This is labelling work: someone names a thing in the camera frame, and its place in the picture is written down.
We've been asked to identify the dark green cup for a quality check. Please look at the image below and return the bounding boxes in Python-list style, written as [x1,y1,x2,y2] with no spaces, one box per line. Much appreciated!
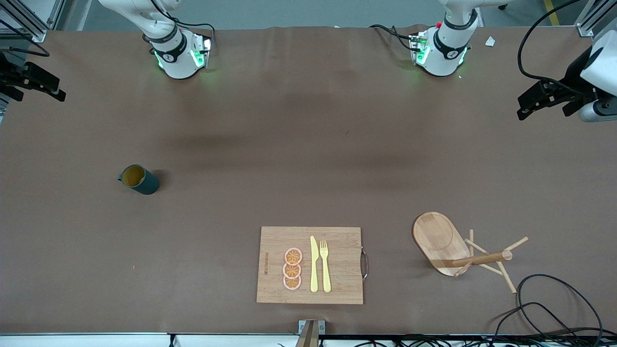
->
[118,164,160,195]

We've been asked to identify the wooden cup rack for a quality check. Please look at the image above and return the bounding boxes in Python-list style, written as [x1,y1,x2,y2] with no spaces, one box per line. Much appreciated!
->
[412,212,529,294]

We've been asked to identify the wooden cutting board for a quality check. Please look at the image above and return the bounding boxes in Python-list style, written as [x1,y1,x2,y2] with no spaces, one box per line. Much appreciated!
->
[256,226,369,305]

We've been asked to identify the yellow plastic fork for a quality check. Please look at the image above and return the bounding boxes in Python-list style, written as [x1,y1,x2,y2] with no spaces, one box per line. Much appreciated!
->
[320,240,332,294]

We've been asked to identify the yellow plastic knife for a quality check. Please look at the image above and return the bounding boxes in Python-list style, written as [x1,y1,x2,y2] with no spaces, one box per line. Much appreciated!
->
[310,236,319,293]

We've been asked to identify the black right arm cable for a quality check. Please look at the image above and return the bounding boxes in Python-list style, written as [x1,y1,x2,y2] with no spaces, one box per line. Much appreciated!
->
[0,19,50,57]

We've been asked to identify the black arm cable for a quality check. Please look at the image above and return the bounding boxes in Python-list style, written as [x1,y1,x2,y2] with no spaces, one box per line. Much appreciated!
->
[518,0,586,90]
[0,19,50,57]

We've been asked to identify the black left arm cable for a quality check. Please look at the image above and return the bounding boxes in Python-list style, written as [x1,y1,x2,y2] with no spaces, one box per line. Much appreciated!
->
[518,0,586,90]

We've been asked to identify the aluminium frame profile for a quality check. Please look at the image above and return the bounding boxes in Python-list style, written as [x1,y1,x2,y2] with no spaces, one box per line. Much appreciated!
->
[575,0,609,38]
[0,0,66,43]

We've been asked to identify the black right base cable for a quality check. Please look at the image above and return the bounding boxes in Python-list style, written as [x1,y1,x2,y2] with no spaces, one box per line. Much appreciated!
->
[150,0,216,46]

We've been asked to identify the black base cable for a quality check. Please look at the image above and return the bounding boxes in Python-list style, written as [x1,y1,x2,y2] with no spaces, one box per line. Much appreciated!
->
[369,24,415,51]
[150,0,216,46]

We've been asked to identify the black left base cable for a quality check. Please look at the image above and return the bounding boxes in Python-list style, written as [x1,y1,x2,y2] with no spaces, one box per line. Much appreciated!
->
[369,24,415,51]

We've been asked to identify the black cable large loop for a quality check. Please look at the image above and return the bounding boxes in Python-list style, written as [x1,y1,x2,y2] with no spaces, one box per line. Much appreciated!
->
[517,274,604,345]

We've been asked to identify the black cable small loop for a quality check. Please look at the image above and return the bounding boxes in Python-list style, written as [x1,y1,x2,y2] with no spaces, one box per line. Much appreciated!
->
[491,302,601,347]

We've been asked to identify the metal table edge bracket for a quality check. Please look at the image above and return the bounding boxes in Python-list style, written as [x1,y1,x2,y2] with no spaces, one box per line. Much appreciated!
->
[295,320,326,347]

